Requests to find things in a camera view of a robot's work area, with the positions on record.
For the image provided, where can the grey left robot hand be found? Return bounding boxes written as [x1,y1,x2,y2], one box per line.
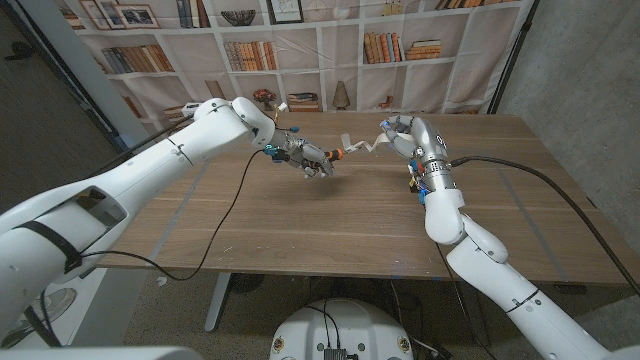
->
[272,137,336,180]

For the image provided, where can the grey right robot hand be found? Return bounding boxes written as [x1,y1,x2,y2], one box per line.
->
[379,114,456,194]

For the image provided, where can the white masking tape roll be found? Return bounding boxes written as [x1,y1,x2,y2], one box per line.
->
[340,130,416,155]

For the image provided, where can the printed bookshelf backdrop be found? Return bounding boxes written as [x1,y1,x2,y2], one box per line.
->
[54,0,534,146]

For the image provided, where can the black backdrop stand pole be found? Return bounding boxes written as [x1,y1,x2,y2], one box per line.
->
[487,0,541,115]

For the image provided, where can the white table leg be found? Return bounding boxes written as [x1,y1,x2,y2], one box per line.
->
[204,272,233,334]

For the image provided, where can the white robot torso base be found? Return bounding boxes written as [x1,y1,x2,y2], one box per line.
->
[269,298,414,360]

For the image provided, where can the grey table leg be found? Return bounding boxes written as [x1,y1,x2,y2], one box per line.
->
[457,280,489,347]

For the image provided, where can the grey sneaker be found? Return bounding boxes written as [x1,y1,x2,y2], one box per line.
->
[0,287,77,346]

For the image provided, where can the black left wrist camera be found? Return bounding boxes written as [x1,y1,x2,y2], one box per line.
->
[263,144,291,164]

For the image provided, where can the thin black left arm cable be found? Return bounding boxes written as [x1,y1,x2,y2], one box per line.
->
[79,148,266,282]

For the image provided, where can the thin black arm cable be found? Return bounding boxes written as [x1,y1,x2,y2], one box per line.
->
[79,148,266,282]
[434,242,496,360]

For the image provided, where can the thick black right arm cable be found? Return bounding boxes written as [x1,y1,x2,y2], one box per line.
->
[449,155,640,296]

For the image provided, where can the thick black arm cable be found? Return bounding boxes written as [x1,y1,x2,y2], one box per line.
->
[89,115,196,176]
[449,155,640,296]

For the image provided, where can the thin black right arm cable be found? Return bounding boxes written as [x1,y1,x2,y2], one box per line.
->
[434,242,496,360]

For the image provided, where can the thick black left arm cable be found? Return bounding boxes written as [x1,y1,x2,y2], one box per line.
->
[89,115,196,176]

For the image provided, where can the black door handle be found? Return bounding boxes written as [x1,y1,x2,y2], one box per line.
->
[4,41,36,62]

